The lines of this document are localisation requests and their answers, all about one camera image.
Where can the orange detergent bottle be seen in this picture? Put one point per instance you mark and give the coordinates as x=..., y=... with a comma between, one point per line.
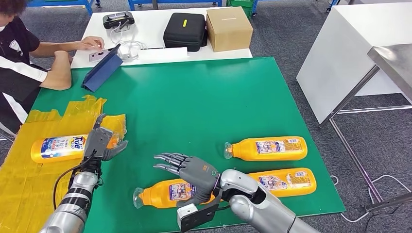
x=54, y=149
x=161, y=194
x=289, y=181
x=273, y=149

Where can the blue trolley frame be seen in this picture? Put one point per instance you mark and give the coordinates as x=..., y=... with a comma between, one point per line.
x=331, y=4

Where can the black handheld controller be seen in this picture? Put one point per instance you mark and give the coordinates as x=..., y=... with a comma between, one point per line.
x=117, y=20

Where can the person's left hand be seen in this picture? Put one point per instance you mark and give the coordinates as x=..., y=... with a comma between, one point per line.
x=91, y=43

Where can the person's left forearm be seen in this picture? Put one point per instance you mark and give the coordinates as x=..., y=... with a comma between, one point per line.
x=54, y=49

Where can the green table mat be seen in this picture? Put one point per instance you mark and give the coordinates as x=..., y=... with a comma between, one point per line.
x=193, y=106

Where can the person's right forearm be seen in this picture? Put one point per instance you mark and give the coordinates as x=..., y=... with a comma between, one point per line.
x=59, y=74

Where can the smartphone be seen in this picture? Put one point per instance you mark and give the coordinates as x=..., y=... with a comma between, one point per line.
x=98, y=55

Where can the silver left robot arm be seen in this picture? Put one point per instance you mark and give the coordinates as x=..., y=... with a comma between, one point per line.
x=77, y=193

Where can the black carry case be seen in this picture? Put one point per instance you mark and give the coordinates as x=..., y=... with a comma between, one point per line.
x=185, y=33

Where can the stainless steel table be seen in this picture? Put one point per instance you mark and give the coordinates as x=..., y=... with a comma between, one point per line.
x=394, y=62

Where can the cardboard box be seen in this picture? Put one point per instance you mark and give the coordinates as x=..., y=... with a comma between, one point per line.
x=228, y=30

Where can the large white table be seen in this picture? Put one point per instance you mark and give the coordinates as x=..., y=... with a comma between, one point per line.
x=351, y=48

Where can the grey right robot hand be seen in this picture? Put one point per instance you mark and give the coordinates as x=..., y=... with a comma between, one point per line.
x=199, y=173

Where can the white power adapter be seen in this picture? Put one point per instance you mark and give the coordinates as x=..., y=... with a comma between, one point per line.
x=125, y=53

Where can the green plastic crate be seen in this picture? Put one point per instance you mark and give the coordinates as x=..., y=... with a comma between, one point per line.
x=241, y=4

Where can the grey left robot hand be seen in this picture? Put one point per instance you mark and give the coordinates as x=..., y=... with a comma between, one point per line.
x=98, y=141

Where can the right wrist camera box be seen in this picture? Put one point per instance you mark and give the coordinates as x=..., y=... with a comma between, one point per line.
x=196, y=218

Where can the blue steel rack frame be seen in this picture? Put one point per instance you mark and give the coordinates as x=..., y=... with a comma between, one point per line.
x=61, y=2
x=255, y=4
x=145, y=2

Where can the tablet in blue case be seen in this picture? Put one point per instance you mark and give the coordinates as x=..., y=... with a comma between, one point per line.
x=103, y=72

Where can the person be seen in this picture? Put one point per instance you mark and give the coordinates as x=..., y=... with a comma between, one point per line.
x=16, y=74

